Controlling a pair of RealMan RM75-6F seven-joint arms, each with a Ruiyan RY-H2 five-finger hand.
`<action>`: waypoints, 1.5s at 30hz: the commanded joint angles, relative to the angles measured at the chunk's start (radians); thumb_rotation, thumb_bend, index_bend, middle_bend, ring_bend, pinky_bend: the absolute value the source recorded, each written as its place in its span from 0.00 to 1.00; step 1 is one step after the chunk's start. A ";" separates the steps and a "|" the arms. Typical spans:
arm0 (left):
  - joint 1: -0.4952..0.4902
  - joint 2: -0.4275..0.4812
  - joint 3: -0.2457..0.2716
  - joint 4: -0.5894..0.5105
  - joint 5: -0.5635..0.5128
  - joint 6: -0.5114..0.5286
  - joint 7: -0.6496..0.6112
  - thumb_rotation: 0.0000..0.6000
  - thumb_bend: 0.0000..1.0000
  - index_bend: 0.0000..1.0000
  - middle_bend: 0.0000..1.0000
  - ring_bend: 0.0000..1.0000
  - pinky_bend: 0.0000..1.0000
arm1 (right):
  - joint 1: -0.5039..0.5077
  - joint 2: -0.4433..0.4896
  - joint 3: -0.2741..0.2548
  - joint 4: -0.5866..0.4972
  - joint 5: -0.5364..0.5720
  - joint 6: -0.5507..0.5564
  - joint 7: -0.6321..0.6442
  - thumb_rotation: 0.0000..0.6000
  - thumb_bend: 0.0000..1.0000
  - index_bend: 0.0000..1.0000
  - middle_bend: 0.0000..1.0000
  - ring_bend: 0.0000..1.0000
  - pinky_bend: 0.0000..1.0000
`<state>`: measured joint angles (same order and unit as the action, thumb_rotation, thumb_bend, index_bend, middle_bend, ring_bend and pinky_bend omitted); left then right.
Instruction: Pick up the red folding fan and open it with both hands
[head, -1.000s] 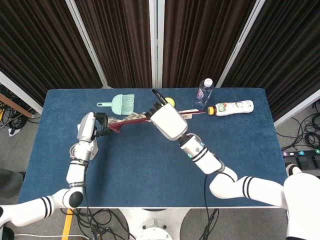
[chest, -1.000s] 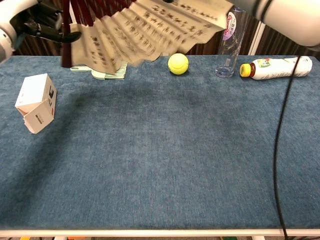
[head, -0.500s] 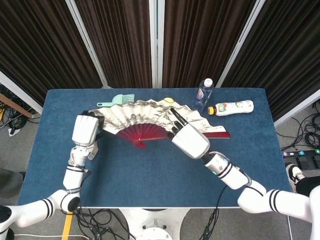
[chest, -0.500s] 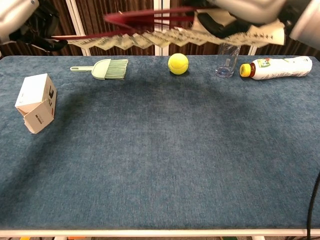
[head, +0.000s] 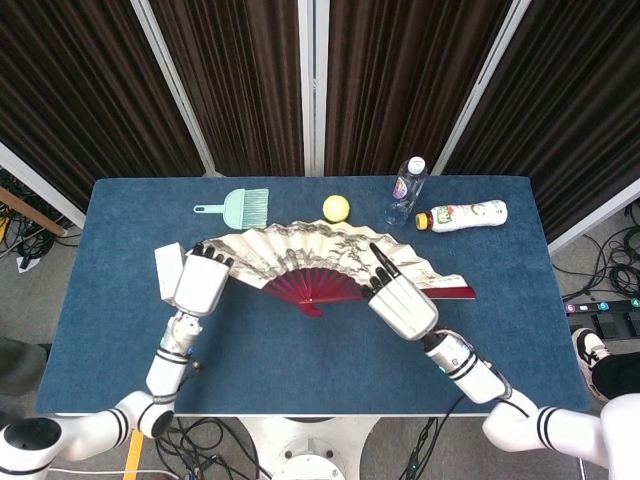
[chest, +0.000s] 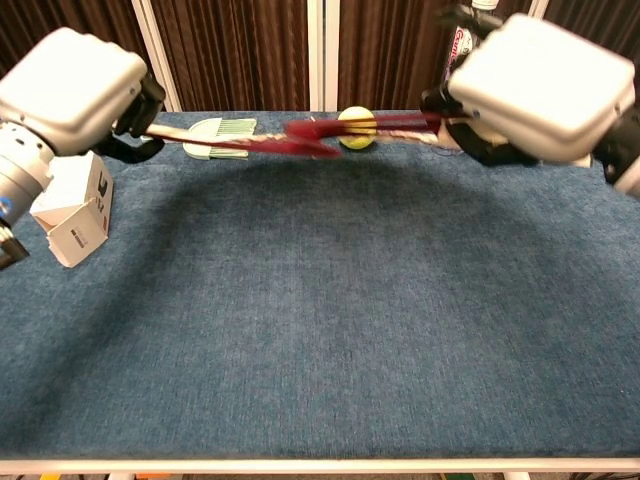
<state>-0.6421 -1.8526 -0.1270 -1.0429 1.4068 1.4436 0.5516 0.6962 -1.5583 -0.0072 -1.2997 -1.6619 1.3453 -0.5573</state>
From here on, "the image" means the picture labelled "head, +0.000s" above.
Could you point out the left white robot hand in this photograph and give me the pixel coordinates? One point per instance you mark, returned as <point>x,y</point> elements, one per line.
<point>200,285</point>

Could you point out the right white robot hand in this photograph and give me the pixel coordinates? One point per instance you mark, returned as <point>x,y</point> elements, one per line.
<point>402,307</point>

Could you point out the red ribbed paper folding fan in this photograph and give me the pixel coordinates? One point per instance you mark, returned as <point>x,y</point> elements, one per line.
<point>310,250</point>

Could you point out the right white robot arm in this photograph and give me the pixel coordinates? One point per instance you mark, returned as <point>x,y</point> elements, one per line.
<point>475,377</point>

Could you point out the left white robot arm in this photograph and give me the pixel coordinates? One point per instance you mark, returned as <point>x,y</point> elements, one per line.
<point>162,372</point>

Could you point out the mint green hand brush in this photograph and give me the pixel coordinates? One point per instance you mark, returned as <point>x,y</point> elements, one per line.
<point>245,207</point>

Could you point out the white cardboard carton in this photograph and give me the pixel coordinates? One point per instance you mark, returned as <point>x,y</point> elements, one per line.
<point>167,270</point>

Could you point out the white bottle with yellow cap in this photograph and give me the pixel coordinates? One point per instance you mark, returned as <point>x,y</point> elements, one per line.
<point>465,216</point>

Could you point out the clear plastic water bottle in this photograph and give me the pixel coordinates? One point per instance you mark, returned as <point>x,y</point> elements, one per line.
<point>407,192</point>

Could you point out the blue felt table mat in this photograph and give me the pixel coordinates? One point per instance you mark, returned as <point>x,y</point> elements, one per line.
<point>300,365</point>

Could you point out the yellow tennis ball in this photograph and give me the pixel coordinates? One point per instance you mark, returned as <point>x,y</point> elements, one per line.
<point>336,208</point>

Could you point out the yellow floor tape strip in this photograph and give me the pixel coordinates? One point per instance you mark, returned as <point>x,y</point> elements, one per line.
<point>134,457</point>

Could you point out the brown wooden bar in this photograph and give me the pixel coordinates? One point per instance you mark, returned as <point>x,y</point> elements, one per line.
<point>30,210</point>

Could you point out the white and black sneaker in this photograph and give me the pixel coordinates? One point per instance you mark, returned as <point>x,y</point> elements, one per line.
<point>587,350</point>

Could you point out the brown pleated divider panel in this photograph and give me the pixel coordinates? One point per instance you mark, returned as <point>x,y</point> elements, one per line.
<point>400,85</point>
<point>75,100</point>
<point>565,110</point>
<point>240,90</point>

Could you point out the black foot pedal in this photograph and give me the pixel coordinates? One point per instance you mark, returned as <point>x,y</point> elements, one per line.
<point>617,324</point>

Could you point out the black trouser leg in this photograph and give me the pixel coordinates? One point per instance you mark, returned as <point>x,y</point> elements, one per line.
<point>620,372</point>

